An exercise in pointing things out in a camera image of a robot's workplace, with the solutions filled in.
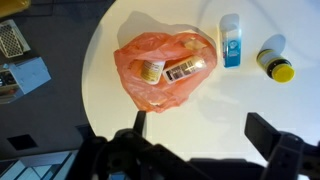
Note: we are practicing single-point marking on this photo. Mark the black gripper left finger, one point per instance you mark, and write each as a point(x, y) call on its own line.
point(126, 156)

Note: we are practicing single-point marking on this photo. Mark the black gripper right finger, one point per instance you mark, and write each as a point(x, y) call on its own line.
point(283, 153)

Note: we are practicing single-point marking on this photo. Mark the orange plastic bag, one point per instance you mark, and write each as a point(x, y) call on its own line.
point(133, 50)

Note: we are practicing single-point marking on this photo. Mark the dark bottle with yellow cap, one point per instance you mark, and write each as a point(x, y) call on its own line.
point(276, 66)

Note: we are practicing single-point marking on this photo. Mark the white bottle with barcode label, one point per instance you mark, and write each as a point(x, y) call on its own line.
point(183, 68)

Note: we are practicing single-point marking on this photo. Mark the blue-grey box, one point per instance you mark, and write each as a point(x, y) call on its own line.
point(31, 75)

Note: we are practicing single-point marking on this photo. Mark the white perforated box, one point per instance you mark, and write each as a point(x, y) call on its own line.
point(10, 41)

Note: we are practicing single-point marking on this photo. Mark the yellow object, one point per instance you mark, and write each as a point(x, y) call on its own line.
point(11, 6)

